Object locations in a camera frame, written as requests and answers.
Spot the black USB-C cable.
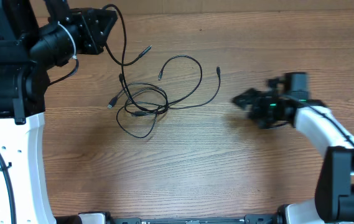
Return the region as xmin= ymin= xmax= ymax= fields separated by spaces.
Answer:
xmin=101 ymin=3 xmax=221 ymax=118

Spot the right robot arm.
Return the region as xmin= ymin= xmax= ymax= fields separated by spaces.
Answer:
xmin=231 ymin=72 xmax=354 ymax=223

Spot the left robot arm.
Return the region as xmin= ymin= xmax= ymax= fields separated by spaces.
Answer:
xmin=0 ymin=0 xmax=117 ymax=223

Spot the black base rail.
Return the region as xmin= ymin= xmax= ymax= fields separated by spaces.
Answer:
xmin=55 ymin=212 xmax=285 ymax=224

